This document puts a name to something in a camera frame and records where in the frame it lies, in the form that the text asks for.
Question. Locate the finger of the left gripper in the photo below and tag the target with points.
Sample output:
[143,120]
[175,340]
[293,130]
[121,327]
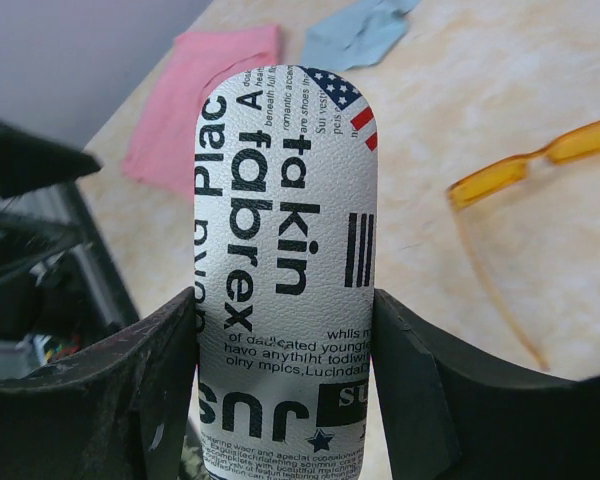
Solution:
[26,241]
[29,163]

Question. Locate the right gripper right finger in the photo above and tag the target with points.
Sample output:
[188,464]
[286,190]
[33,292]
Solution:
[453,411]

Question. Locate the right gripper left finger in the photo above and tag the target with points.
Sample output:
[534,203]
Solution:
[115,410]

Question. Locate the newspaper print glasses case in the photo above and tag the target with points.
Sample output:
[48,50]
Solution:
[285,206]

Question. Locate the orange sunglasses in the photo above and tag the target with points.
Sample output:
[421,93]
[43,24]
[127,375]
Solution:
[530,226]

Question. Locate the pink folded garment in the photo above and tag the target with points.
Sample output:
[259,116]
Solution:
[161,149]

